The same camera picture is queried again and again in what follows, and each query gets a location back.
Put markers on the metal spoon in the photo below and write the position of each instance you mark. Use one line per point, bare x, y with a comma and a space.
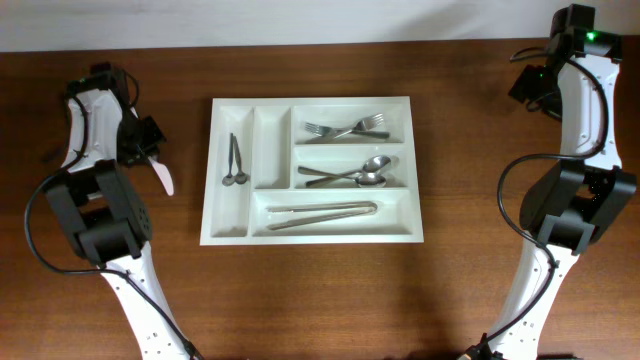
377, 164
361, 178

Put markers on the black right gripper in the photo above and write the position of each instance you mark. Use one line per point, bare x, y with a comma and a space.
526, 85

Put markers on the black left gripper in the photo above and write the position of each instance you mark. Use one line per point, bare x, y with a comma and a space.
139, 152

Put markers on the white cutlery tray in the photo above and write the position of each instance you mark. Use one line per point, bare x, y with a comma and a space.
287, 171

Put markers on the metal tongs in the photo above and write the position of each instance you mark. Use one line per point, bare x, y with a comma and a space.
327, 212

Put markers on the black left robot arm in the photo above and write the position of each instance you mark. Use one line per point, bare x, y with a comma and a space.
103, 218

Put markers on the small metal teaspoon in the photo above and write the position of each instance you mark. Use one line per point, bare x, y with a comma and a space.
241, 177
229, 178

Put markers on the pink plastic knife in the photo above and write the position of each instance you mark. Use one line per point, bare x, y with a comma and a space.
163, 174

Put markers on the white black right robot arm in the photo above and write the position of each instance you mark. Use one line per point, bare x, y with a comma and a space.
571, 206

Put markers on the metal fork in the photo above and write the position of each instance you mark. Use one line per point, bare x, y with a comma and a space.
330, 132
363, 126

